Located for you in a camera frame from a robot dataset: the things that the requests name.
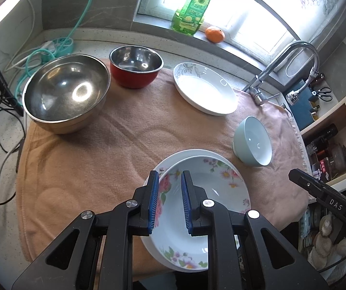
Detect green dish soap bottle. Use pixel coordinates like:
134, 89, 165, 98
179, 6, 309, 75
171, 0, 216, 35

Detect red printed box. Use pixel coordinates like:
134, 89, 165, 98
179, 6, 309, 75
310, 161, 332, 182

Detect light blue ceramic bowl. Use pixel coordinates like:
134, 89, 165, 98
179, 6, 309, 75
233, 116, 272, 167

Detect white window frame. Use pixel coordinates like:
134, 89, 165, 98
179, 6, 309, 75
134, 0, 300, 61

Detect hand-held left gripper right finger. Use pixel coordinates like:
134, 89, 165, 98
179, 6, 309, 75
181, 170, 327, 290

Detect white cable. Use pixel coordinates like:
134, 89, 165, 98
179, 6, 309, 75
5, 0, 56, 73

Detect large steel bowl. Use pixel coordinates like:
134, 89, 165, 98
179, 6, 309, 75
22, 54, 111, 134

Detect orange tangerine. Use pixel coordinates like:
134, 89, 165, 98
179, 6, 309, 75
205, 26, 225, 43

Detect peach towel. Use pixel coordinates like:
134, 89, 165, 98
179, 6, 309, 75
15, 59, 314, 281

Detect white leaf print plate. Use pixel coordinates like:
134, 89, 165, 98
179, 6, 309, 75
173, 62, 239, 116

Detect teal power strip with hose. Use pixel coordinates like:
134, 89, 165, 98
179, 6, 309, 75
16, 0, 99, 97

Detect chrome faucet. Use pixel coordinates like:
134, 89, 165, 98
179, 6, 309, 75
242, 41, 321, 106

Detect round teal power strip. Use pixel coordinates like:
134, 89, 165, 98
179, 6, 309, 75
42, 37, 75, 58

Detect person's right hand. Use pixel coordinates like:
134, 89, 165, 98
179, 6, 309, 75
307, 214, 346, 271

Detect wooden shelf unit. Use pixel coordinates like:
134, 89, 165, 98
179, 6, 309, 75
300, 81, 346, 188

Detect red steel bowl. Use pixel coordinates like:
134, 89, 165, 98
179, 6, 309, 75
109, 46, 164, 89

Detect flexible faucet sprayer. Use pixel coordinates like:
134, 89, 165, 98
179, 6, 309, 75
286, 69, 320, 106

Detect black bottle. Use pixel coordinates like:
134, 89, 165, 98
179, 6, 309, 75
304, 124, 338, 154

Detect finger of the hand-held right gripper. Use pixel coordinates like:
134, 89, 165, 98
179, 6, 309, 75
288, 169, 327, 201

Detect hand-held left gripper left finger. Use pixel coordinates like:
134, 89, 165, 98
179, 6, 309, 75
11, 170, 160, 290

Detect black cable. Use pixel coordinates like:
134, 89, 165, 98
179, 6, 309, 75
0, 75, 25, 206

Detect black handled scissors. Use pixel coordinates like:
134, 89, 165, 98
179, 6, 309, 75
310, 87, 333, 102

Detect deep floral plate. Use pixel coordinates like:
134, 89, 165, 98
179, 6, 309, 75
152, 156, 251, 271

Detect blue knife block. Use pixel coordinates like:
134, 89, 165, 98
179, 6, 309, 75
290, 80, 321, 121

